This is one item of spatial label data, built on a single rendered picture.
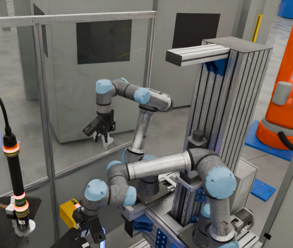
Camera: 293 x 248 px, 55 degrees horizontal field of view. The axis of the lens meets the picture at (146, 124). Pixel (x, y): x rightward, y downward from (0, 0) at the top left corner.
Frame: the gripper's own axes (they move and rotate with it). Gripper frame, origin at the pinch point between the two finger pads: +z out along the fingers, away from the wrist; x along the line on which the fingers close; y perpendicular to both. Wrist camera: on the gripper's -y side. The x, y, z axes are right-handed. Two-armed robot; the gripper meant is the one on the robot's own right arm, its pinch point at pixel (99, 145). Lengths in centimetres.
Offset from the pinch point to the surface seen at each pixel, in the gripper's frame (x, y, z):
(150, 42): 45, 77, -36
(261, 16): 171, 509, -15
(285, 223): -73, 128, 86
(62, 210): 8.7, -19.6, 41.5
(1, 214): -6, -53, 10
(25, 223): -27, -51, -1
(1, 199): -2, -51, 6
